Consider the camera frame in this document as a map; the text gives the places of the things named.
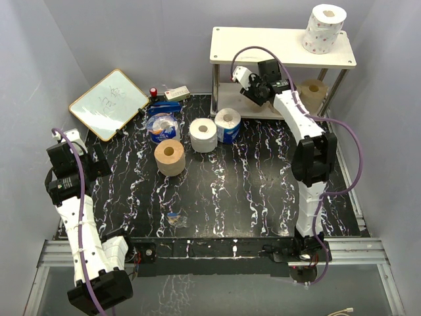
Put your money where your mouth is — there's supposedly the blue paper roll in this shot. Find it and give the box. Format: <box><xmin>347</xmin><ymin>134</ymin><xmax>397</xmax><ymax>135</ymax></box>
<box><xmin>214</xmin><ymin>108</ymin><xmax>241</xmax><ymax>144</ymax></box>

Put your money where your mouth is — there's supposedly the brown paper roll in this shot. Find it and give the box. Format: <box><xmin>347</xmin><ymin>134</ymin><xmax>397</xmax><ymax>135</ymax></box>
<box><xmin>297</xmin><ymin>79</ymin><xmax>328</xmax><ymax>115</ymax></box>
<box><xmin>264</xmin><ymin>101</ymin><xmax>282</xmax><ymax>117</ymax></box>
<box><xmin>154</xmin><ymin>139</ymin><xmax>186</xmax><ymax>176</ymax></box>
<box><xmin>243</xmin><ymin>97</ymin><xmax>262</xmax><ymax>113</ymax></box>

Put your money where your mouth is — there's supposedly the white floral paper roll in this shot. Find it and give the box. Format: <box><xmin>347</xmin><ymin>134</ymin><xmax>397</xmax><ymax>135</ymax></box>
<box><xmin>301</xmin><ymin>4</ymin><xmax>347</xmax><ymax>55</ymax></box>

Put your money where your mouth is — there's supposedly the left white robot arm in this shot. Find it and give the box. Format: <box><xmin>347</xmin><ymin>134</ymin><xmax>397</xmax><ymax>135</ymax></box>
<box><xmin>45</xmin><ymin>141</ymin><xmax>136</xmax><ymax>315</ymax></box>

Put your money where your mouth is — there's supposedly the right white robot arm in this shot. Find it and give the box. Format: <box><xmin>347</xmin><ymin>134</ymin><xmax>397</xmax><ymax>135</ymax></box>
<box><xmin>232</xmin><ymin>59</ymin><xmax>337</xmax><ymax>261</ymax></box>

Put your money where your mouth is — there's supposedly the white two-tier shelf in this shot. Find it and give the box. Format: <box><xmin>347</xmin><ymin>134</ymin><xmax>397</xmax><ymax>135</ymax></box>
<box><xmin>209</xmin><ymin>26</ymin><xmax>357</xmax><ymax>120</ymax></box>

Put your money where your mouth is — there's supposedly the plastic wrapped blue tissue roll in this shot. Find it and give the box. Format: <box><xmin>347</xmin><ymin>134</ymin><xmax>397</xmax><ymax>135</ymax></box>
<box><xmin>146</xmin><ymin>113</ymin><xmax>181</xmax><ymax>144</ymax></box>

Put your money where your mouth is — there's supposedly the white red cardboard box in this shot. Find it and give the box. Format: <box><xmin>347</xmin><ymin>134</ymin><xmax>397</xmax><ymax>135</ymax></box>
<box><xmin>164</xmin><ymin>86</ymin><xmax>191</xmax><ymax>102</ymax></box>

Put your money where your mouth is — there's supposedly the blue stapler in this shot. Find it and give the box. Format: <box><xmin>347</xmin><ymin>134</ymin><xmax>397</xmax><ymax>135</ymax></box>
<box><xmin>147</xmin><ymin>101</ymin><xmax>182</xmax><ymax>115</ymax></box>

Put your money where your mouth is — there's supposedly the crumpled plastic wrapper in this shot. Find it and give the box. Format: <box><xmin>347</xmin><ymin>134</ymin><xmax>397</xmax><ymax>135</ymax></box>
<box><xmin>166</xmin><ymin>212</ymin><xmax>187</xmax><ymax>228</ymax></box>

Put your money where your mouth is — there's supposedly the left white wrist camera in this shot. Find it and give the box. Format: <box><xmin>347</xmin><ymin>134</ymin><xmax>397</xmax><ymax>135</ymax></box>
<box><xmin>64</xmin><ymin>129</ymin><xmax>87</xmax><ymax>155</ymax></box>

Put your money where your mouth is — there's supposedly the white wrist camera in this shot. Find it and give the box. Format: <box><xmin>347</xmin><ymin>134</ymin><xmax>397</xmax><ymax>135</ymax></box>
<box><xmin>64</xmin><ymin>129</ymin><xmax>87</xmax><ymax>155</ymax></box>
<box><xmin>232</xmin><ymin>66</ymin><xmax>252</xmax><ymax>91</ymax></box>

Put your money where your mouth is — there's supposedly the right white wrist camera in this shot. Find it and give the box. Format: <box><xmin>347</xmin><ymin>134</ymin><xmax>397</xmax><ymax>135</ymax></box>
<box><xmin>232</xmin><ymin>66</ymin><xmax>252</xmax><ymax>91</ymax></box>

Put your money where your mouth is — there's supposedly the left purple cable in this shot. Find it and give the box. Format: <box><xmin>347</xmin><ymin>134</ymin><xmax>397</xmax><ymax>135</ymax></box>
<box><xmin>51</xmin><ymin>127</ymin><xmax>116</xmax><ymax>316</ymax></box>

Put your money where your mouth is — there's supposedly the purple cable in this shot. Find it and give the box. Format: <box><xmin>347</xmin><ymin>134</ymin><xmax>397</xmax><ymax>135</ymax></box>
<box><xmin>230</xmin><ymin>45</ymin><xmax>365</xmax><ymax>286</ymax></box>
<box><xmin>51</xmin><ymin>127</ymin><xmax>116</xmax><ymax>316</ymax></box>

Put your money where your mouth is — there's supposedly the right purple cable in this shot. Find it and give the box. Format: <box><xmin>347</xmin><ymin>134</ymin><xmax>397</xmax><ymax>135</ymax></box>
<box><xmin>230</xmin><ymin>45</ymin><xmax>365</xmax><ymax>286</ymax></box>

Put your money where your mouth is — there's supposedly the small whiteboard wooden frame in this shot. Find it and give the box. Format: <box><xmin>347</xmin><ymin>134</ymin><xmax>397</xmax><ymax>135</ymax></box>
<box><xmin>69</xmin><ymin>69</ymin><xmax>149</xmax><ymax>142</ymax></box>

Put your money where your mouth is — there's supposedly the aluminium rail frame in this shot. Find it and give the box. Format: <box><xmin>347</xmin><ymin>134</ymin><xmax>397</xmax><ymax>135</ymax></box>
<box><xmin>24</xmin><ymin>236</ymin><xmax>405</xmax><ymax>315</ymax></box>

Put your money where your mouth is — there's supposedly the white cable connector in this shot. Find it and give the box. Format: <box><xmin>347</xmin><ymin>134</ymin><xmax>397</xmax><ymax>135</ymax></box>
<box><xmin>328</xmin><ymin>307</ymin><xmax>354</xmax><ymax>316</ymax></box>

